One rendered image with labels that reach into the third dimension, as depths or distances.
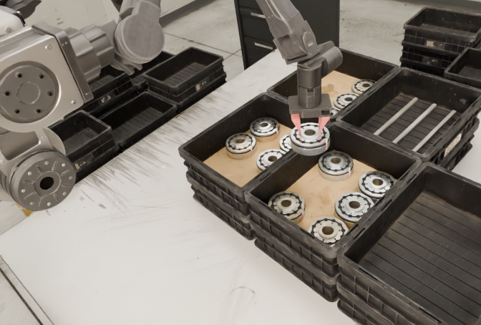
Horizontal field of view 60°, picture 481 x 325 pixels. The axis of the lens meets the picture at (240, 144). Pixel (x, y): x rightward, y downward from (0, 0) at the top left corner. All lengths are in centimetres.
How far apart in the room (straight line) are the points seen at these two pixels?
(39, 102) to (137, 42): 18
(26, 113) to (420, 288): 88
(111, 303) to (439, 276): 86
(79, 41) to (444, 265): 92
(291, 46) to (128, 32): 40
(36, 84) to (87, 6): 358
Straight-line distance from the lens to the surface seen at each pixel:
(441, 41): 269
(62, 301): 138
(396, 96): 163
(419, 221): 120
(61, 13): 414
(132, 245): 140
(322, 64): 102
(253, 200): 110
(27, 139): 102
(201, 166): 123
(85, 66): 70
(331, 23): 316
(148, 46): 73
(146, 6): 75
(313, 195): 123
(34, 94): 68
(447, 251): 116
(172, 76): 264
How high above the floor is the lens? 173
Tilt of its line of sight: 39 degrees down
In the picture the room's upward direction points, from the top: 10 degrees counter-clockwise
